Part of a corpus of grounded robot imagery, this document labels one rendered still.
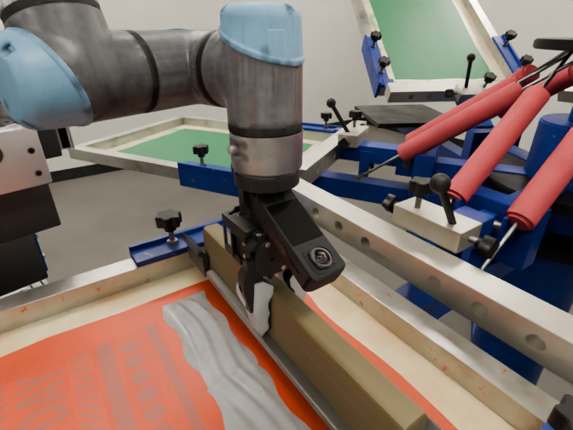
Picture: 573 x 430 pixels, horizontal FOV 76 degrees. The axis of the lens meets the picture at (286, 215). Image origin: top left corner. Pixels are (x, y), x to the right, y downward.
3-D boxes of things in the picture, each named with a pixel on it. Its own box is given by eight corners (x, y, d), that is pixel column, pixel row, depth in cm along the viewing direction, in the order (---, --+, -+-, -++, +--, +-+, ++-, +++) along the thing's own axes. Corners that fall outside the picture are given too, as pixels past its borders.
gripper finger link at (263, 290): (245, 313, 50) (252, 253, 47) (269, 339, 46) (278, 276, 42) (225, 319, 48) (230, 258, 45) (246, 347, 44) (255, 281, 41)
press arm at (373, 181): (173, 166, 141) (171, 152, 138) (183, 162, 146) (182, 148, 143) (552, 235, 93) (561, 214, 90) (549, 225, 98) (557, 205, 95)
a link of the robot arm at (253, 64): (253, 8, 38) (323, 3, 33) (257, 116, 42) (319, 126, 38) (192, 4, 32) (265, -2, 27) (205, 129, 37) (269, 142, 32)
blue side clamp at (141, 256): (142, 292, 62) (135, 258, 59) (135, 277, 66) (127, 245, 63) (286, 241, 78) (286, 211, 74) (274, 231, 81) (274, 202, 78)
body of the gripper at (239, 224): (274, 237, 50) (271, 152, 45) (312, 266, 44) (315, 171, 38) (222, 254, 46) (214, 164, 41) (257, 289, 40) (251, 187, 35)
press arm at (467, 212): (431, 272, 59) (436, 246, 56) (401, 255, 63) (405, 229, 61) (489, 241, 67) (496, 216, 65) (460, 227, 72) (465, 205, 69)
